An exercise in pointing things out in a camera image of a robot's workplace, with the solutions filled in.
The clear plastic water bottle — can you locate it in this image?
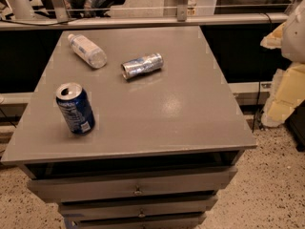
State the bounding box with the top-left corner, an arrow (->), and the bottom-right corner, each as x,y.
68,34 -> 107,69

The silver redbull can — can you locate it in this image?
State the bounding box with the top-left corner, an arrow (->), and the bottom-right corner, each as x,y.
121,53 -> 164,80

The top grey drawer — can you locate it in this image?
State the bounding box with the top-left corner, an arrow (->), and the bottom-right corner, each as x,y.
28,166 -> 237,202

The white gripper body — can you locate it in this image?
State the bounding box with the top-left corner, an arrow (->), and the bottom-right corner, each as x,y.
281,0 -> 305,63

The grey drawer cabinet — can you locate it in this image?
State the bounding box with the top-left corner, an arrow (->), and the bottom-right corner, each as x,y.
0,26 -> 258,229

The blue soda can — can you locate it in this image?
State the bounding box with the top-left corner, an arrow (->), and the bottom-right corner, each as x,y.
56,82 -> 95,135

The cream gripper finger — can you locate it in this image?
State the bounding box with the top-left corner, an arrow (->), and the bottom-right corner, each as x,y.
260,22 -> 285,50
261,63 -> 305,127

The middle grey drawer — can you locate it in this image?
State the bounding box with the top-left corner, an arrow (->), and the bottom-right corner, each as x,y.
59,193 -> 217,221

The grey drawer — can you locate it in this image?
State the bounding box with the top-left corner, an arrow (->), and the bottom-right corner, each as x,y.
66,213 -> 206,229
28,166 -> 237,202
59,193 -> 217,221

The black cable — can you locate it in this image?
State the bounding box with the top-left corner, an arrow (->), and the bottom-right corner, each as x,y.
252,12 -> 274,134

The grey metal railing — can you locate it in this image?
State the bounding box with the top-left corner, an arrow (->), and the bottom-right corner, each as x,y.
0,0 -> 303,31

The bottom grey drawer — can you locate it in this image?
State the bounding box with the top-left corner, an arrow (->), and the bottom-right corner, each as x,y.
66,213 -> 206,229

